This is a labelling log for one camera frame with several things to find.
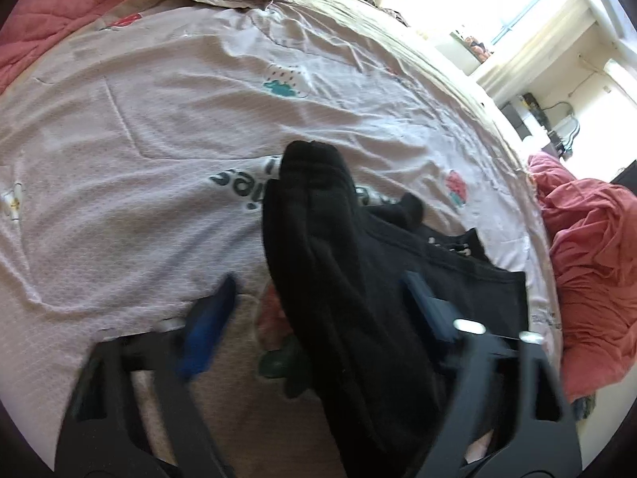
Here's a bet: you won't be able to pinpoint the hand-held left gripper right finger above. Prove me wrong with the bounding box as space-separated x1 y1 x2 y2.
401 270 584 478

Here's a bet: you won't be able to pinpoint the bright window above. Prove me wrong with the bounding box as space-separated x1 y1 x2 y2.
408 0 585 63

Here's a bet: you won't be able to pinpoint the small items on windowsill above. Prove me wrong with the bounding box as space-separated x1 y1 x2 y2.
450 32 496 63

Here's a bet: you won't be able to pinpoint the crumpled red blanket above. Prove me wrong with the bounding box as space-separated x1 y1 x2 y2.
526 152 637 403

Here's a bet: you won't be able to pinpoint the printed pale bed sheet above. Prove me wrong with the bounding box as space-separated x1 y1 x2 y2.
0 0 565 478

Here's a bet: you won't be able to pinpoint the pink quilted pillow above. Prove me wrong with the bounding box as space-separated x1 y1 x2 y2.
0 0 139 96

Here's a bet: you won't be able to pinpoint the desk clutter with cables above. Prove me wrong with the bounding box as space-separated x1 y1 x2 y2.
502 90 584 161

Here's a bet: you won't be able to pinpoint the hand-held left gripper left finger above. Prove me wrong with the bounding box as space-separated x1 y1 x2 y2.
55 273 238 478

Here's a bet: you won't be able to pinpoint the black sweater with orange cuffs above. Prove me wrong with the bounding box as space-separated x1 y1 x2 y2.
261 140 529 478

